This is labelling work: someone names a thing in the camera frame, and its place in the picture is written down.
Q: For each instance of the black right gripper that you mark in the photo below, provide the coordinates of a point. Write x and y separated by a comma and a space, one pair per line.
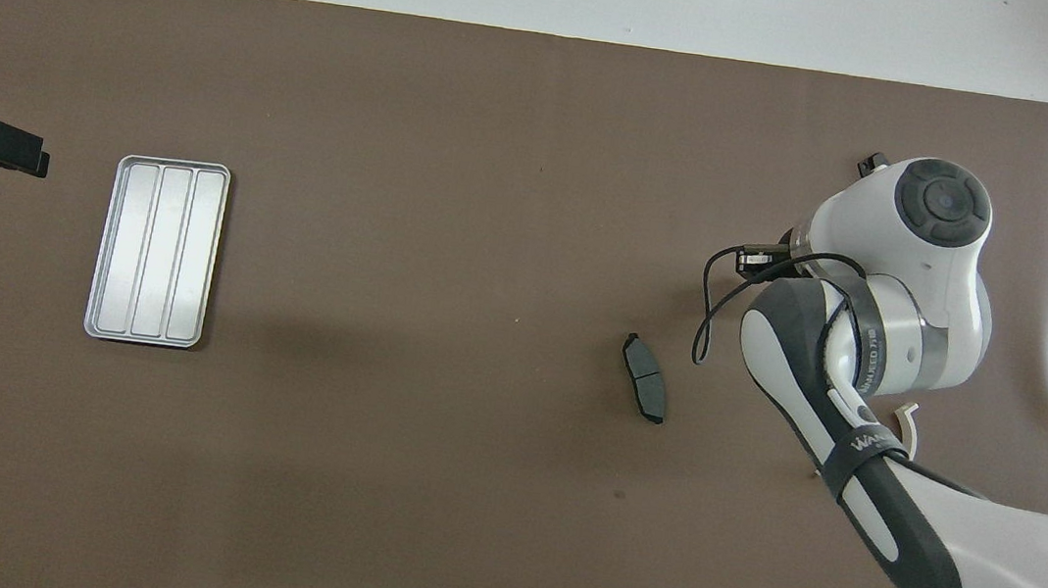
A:
763, 260

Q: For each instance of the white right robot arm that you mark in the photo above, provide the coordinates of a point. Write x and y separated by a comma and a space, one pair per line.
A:
927, 310

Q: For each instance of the silver ribbed metal tray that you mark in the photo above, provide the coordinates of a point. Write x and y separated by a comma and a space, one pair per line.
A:
159, 252

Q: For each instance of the short dark grey brake pad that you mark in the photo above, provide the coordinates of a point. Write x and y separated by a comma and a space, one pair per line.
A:
870, 164

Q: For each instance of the long dark grey brake pad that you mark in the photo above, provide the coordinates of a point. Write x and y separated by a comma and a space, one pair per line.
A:
643, 372

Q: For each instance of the brown paper table mat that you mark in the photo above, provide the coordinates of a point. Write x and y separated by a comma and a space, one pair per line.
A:
394, 220

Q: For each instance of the white curved plastic bracket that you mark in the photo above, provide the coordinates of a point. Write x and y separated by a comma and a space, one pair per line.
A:
911, 427

